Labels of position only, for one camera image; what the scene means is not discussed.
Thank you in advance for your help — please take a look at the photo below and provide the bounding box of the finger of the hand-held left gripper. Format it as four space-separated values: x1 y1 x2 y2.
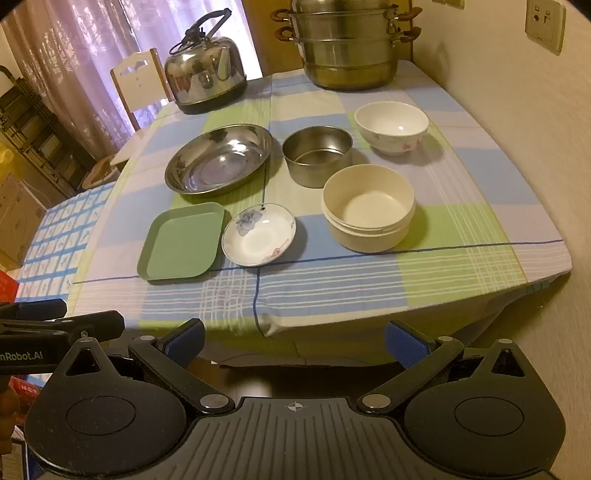
0 310 126 341
0 298 68 322

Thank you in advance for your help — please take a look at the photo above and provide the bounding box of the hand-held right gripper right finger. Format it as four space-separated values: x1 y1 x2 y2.
357 320 528 416

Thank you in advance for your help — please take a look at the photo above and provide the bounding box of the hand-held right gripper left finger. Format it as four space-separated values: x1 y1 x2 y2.
60 318 236 416

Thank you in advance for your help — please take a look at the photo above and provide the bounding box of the green square plastic plate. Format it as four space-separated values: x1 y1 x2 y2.
137 202 225 283

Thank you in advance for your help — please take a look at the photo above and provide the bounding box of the cream plastic bowl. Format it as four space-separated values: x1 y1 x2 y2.
322 166 415 254

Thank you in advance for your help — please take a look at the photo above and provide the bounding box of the round stainless steel plate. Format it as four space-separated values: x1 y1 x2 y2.
164 124 274 197

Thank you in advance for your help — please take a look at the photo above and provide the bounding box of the stainless steel bowl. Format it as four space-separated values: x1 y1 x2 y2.
281 127 354 188

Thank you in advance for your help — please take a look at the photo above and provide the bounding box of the red box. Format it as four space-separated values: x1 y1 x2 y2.
0 270 19 303

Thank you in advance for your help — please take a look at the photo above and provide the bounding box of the blue checkered cloth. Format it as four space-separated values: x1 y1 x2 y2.
18 182 116 319

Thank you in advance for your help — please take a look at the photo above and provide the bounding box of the cardboard box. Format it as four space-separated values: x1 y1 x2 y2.
0 175 47 268

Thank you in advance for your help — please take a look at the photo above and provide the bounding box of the plaid pastel tablecloth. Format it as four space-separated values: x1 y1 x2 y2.
74 58 573 365

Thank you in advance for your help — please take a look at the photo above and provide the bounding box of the small white floral saucer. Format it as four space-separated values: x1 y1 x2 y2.
221 203 297 267

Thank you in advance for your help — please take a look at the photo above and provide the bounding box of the tan round stool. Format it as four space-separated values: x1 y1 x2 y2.
82 154 122 191

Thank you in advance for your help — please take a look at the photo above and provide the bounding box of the dark folding rack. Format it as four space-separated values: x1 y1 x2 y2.
0 65 95 199

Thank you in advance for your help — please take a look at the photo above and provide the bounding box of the white ceramic floral bowl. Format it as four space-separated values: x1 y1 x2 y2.
354 102 430 156

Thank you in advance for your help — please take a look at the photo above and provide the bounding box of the cream wooden chair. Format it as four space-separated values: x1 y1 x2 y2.
110 47 178 167

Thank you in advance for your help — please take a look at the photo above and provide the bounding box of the sheer purple curtain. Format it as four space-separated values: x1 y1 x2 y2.
0 0 259 153

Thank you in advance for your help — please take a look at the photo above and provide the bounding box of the stainless steel kettle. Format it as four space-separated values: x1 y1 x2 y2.
164 8 247 115

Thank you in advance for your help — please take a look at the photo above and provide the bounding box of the stainless steel steamer pot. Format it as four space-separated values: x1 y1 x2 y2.
270 0 422 90

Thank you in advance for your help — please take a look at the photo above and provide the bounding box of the beige wall socket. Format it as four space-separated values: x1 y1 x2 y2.
525 0 566 55

